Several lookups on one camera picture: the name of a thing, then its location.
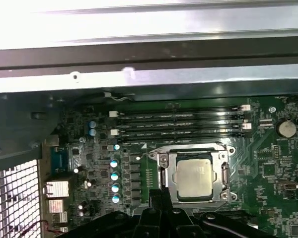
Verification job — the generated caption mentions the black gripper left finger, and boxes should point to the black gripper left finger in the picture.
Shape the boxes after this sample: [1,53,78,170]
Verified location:
[61,188,164,238]

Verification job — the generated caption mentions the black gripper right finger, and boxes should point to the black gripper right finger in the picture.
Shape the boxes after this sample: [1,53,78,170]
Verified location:
[161,188,275,238]

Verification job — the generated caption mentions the thin wire locking lever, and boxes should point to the thin wire locking lever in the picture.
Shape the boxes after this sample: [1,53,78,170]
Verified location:
[212,198,230,213]

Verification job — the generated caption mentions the silver square CPU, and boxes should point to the silver square CPU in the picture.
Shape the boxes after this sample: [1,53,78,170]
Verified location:
[176,158,213,199]

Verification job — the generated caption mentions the metal socket cover frame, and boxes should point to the metal socket cover frame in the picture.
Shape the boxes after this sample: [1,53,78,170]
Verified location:
[158,150,230,203]

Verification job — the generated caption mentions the RAM slot black latches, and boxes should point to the RAM slot black latches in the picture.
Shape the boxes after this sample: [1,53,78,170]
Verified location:
[116,115,245,126]
[116,131,245,143]

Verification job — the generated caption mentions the CPU socket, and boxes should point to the CPU socket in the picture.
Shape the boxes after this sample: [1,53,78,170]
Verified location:
[149,142,236,204]

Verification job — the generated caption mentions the RAM slot white latches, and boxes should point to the RAM slot white latches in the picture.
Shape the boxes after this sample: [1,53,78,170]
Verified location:
[109,122,253,136]
[109,105,251,119]

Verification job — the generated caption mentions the green motherboard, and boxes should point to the green motherboard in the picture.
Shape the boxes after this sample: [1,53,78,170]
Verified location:
[39,95,298,238]

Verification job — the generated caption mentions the white connector plug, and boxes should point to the white connector plug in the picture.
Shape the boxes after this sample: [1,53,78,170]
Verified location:
[103,91,135,102]

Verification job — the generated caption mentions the round coin battery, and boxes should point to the round coin battery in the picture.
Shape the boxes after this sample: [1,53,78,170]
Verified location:
[275,118,297,138]

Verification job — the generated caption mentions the black open PC case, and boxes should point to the black open PC case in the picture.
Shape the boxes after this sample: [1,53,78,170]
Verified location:
[0,42,298,238]

